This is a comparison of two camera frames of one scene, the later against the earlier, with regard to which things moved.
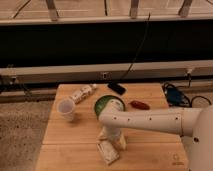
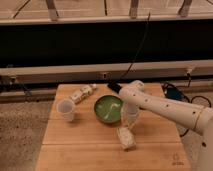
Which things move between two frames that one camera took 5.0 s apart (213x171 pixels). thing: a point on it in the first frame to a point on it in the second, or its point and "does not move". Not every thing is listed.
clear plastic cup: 65,109 does not move
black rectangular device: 116,87 does not move
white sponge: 108,151 to 126,138
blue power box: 174,95 does not move
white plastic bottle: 83,92 does not move
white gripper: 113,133 to 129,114
